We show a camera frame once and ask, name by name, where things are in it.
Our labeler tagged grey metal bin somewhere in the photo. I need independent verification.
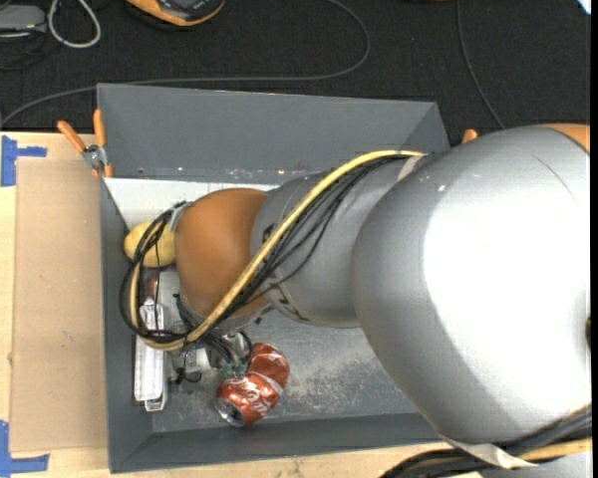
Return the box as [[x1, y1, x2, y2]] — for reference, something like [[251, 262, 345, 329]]
[[96, 83, 452, 474]]

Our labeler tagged crushed red soda can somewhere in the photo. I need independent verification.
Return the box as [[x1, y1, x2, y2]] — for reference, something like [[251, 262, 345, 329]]
[[213, 341, 292, 428]]

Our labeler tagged brown cardboard board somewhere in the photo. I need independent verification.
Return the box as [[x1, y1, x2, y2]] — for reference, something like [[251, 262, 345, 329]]
[[8, 158, 112, 455]]

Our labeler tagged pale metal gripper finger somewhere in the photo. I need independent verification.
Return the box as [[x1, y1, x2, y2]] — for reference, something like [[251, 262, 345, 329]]
[[139, 270, 181, 338], [133, 337, 169, 413]]

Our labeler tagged yellow toy fruit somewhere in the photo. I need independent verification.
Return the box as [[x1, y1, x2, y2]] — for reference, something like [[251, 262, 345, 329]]
[[123, 220, 177, 270]]

